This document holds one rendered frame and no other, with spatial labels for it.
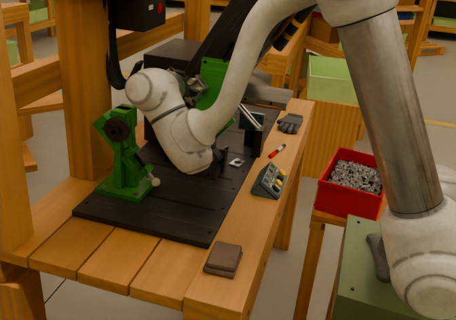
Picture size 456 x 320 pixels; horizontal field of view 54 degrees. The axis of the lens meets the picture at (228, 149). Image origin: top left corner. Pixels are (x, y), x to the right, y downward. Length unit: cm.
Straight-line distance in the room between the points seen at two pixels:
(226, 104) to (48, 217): 64
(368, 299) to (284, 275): 145
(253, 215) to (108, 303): 119
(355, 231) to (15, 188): 90
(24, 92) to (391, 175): 95
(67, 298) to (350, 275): 158
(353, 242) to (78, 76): 91
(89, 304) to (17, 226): 115
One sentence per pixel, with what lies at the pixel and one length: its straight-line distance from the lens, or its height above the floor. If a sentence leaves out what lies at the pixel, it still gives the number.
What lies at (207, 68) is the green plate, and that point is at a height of 124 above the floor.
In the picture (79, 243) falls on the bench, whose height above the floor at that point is 88.
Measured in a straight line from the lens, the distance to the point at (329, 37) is 461.
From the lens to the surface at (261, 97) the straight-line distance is 159.
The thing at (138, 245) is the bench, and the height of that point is 88.
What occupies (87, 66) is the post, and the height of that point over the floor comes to 127.
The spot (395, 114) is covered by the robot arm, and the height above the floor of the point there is 139.
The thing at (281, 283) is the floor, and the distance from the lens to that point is 248.
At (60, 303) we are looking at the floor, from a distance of 238.
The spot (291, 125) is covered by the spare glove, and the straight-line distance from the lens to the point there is 194.
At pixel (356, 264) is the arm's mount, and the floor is 93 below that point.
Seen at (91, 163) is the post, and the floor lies 95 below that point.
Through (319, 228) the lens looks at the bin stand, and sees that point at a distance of 160.
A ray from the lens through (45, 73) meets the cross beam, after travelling 138.
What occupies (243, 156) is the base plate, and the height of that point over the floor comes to 90.
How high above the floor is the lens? 165
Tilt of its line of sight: 26 degrees down
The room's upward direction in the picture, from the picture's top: 5 degrees clockwise
